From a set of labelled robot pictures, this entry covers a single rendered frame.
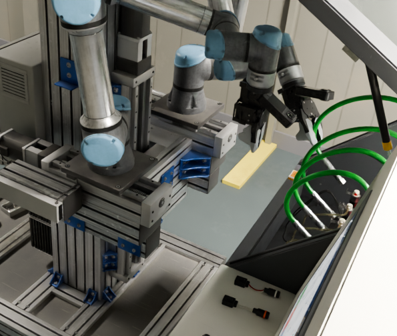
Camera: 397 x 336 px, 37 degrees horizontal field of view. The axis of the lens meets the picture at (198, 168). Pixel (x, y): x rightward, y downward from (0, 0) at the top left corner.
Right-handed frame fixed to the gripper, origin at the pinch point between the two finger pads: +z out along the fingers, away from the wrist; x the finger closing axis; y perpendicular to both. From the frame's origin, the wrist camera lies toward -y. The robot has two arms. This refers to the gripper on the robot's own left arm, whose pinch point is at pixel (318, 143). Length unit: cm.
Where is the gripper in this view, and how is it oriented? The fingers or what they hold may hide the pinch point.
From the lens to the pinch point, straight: 179.2
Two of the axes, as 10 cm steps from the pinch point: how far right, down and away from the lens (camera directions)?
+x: -6.9, 1.3, -7.1
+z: 2.9, 9.5, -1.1
